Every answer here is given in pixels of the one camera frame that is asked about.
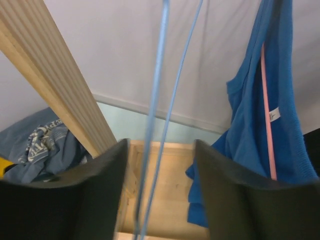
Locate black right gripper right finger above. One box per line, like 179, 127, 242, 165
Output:
194, 140, 320, 240

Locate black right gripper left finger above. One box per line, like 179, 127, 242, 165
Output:
0, 139, 129, 240

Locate light blue wire hanger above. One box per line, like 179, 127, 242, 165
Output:
132, 0, 205, 240

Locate royal blue tank top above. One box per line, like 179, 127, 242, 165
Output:
184, 0, 320, 228

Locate black tank top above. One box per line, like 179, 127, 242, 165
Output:
303, 128, 320, 181

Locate dark blue printed shirt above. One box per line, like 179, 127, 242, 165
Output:
0, 107, 93, 184

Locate yellow plastic tray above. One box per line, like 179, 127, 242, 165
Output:
0, 157, 15, 179

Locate wooden clothes rack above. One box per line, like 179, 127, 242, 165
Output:
0, 0, 212, 240

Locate pink wire hanger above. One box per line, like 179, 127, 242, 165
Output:
260, 43, 277, 181

